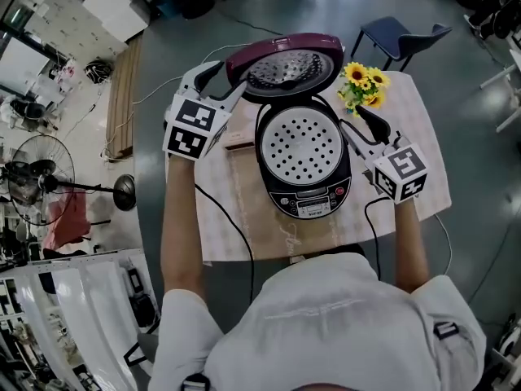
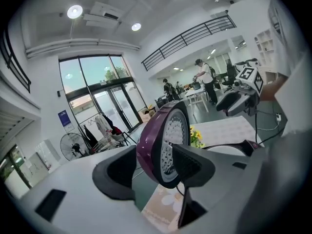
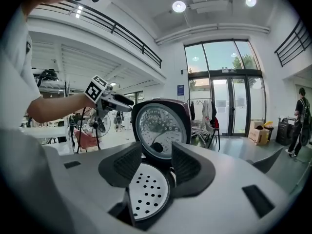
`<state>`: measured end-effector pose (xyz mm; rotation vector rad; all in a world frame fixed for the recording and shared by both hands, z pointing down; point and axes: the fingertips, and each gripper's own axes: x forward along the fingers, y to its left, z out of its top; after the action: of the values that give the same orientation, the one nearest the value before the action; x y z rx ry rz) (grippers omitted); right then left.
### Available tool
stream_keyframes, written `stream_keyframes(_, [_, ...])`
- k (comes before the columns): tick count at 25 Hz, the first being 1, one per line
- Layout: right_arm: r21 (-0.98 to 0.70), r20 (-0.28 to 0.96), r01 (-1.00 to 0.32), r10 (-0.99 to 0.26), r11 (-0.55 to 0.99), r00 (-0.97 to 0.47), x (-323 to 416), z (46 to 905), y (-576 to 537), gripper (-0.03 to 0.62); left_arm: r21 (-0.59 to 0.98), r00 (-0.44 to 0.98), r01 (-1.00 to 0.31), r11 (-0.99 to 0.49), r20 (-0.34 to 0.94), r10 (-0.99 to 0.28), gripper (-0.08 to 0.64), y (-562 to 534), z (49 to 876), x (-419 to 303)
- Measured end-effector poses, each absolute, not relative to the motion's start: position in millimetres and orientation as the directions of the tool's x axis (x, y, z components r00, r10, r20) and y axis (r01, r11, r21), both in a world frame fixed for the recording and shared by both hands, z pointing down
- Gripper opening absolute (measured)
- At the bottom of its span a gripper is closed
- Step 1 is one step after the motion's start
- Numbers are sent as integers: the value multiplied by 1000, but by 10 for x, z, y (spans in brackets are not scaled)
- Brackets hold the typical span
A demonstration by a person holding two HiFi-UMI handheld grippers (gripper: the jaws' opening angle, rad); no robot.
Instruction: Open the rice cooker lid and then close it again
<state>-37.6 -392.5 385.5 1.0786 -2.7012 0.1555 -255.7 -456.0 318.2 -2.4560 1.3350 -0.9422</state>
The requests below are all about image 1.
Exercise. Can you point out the red cloth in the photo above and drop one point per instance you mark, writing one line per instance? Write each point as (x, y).
(67, 226)

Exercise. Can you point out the brown striped mat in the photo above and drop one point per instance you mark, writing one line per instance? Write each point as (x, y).
(122, 96)

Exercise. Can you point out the person's white shirt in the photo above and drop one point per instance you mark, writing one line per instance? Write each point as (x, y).
(325, 340)

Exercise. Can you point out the purple rice cooker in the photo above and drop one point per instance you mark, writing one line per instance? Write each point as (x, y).
(281, 43)

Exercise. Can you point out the white perforated steamer tray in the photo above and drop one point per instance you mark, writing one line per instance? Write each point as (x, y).
(285, 145)

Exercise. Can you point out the person's black trousers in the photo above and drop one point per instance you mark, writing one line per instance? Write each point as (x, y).
(350, 250)

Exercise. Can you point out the person's right forearm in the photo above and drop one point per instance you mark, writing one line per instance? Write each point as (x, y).
(411, 247)

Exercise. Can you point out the person's left forearm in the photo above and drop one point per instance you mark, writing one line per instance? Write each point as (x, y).
(179, 238)

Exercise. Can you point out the white shelf rack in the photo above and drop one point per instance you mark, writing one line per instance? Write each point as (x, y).
(65, 300)

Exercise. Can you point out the white storage box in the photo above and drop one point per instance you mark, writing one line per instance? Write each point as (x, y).
(118, 14)

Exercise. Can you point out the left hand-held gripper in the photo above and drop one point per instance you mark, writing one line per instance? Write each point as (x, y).
(191, 126)

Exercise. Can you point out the dark blue chair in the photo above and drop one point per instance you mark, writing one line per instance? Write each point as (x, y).
(386, 29)

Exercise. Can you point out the white desk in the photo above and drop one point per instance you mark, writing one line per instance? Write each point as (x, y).
(515, 67)

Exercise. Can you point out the grey chair with black legs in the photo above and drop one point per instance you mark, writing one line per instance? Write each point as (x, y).
(148, 348)

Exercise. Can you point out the black standing fan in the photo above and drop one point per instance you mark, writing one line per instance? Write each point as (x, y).
(124, 191)

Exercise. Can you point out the sunflower bouquet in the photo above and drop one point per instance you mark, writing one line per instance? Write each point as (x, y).
(358, 73)

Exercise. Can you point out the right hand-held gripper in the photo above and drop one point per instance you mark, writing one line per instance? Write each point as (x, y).
(401, 169)

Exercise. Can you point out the small pink box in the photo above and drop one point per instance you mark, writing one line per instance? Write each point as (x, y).
(240, 124)

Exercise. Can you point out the checkered beige tablecloth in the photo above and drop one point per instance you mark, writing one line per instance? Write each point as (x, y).
(228, 202)

